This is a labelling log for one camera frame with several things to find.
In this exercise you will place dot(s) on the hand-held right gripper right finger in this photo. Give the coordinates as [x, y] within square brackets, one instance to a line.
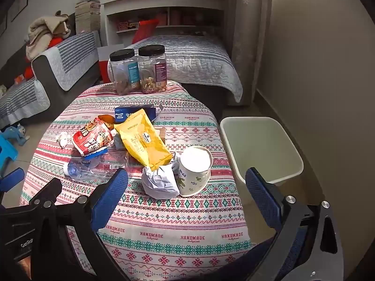
[263, 202]

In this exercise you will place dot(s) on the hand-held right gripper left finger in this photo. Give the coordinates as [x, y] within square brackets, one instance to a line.
[111, 199]

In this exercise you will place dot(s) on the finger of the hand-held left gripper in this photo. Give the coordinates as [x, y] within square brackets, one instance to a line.
[11, 179]

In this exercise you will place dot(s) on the crushed clear plastic bottle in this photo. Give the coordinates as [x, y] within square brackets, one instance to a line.
[88, 168]

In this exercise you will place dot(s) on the white paper ball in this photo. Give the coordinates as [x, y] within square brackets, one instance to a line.
[161, 184]

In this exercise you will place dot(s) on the white waste bin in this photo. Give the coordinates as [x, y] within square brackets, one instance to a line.
[257, 149]

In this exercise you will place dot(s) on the red instant food cup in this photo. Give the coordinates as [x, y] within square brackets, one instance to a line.
[90, 139]

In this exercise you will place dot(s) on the white tissue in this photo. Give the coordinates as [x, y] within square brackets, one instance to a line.
[63, 139]

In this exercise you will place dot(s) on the yellow snack bag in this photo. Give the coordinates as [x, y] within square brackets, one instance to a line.
[143, 140]

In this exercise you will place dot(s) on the white paper cup green print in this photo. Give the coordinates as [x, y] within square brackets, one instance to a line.
[193, 175]

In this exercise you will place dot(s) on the blue plastic stool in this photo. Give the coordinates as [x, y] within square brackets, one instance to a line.
[6, 152]

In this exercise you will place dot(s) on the blue toy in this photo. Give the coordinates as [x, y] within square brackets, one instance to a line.
[17, 131]

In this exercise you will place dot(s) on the blue white wrapper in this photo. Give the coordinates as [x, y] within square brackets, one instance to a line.
[96, 153]

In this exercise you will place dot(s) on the patterned tablecloth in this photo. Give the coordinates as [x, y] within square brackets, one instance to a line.
[175, 216]

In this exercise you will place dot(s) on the brown cardboard piece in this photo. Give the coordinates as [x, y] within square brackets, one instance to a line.
[162, 136]

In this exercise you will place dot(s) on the blue cardboard box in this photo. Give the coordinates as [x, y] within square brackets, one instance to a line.
[120, 114]

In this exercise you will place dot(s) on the teal label plastic jar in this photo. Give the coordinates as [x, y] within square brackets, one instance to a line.
[123, 76]

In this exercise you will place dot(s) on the purple label plastic jar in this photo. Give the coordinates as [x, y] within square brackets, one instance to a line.
[151, 73]

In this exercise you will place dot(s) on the red white box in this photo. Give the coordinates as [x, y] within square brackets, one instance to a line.
[104, 64]

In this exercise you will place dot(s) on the sofa with grey striped cover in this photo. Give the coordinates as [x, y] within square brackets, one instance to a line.
[73, 58]

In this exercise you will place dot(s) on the beige blanket pile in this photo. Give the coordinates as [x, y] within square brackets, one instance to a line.
[41, 32]

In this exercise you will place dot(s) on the grey curtain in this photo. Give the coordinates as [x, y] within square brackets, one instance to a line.
[246, 35]

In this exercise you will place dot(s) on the white headboard shelf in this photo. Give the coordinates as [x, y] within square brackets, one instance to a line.
[164, 1]

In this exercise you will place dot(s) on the framed wall picture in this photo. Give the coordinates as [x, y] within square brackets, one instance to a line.
[20, 3]

